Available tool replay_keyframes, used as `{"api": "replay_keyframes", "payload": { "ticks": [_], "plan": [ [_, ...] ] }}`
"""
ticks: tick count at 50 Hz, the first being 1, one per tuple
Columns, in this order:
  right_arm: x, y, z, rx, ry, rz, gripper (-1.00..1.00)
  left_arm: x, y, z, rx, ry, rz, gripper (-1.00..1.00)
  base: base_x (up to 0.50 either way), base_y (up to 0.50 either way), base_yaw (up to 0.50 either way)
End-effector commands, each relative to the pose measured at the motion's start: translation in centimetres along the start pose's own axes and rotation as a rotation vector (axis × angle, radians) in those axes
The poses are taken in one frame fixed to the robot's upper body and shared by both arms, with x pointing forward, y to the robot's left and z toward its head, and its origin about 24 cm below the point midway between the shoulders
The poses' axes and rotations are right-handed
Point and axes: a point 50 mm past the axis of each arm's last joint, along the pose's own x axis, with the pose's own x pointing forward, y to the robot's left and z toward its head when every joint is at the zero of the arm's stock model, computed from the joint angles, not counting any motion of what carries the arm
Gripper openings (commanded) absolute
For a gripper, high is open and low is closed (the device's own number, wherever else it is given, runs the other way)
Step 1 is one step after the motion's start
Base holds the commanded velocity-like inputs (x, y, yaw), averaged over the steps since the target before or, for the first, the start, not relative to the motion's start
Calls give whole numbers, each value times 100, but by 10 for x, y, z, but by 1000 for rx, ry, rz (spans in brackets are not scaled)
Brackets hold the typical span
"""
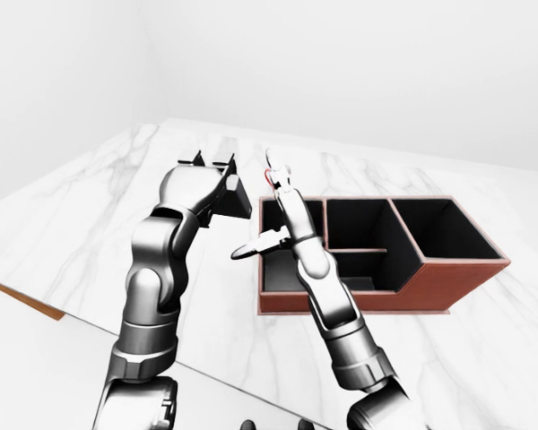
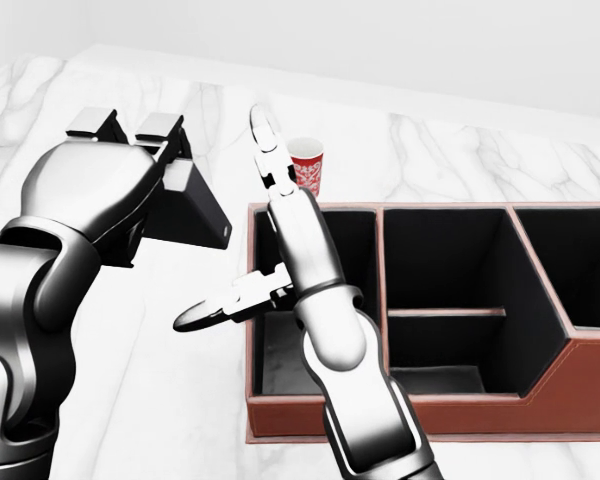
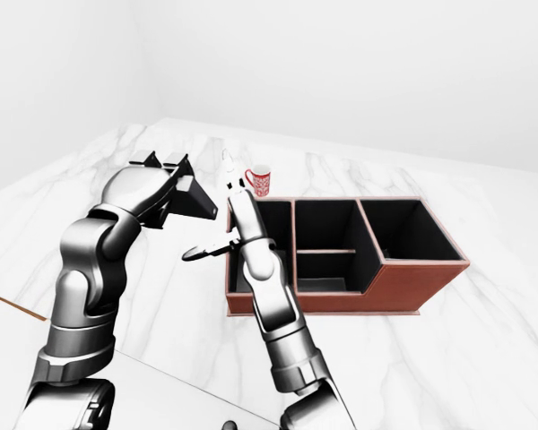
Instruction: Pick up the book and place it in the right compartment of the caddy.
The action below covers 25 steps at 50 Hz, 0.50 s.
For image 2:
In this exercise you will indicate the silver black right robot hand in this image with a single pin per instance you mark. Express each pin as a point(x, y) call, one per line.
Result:
point(307, 245)

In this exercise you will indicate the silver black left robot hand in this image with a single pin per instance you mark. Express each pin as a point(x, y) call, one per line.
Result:
point(90, 185)

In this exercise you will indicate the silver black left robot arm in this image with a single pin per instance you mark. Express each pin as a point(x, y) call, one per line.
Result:
point(15, 320)

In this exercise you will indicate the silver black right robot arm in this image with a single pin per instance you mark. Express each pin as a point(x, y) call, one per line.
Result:
point(365, 420)

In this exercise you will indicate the red-brown desk caddy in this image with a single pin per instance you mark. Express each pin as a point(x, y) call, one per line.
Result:
point(555, 395)

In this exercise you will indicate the red patterned paper cup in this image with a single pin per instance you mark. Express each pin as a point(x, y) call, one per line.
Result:
point(310, 172)

